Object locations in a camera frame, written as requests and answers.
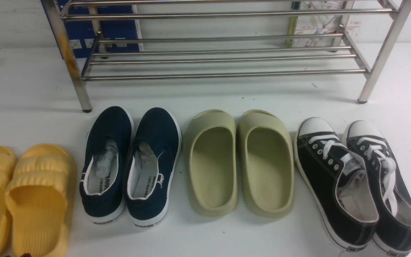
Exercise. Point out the beige foam slide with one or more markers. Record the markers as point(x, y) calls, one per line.
point(268, 169)
point(210, 155)

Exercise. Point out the right navy canvas shoe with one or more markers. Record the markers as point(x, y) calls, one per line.
point(152, 162)

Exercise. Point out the navy canvas shoe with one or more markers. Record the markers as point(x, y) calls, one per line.
point(152, 162)
point(101, 180)

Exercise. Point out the left navy canvas shoe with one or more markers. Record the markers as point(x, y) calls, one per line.
point(101, 180)

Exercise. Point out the white printed box behind rack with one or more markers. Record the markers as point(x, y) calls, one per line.
point(324, 24)

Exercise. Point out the blue box behind rack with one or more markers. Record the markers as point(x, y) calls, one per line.
point(82, 34)

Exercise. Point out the left black canvas sneaker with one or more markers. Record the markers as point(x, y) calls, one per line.
point(337, 179)

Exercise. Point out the black canvas sneaker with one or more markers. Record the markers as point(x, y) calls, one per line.
point(337, 179)
point(392, 199)

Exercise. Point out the right yellow foam slipper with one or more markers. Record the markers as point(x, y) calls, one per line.
point(40, 198)

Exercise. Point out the right black canvas sneaker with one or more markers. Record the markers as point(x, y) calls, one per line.
point(392, 199)

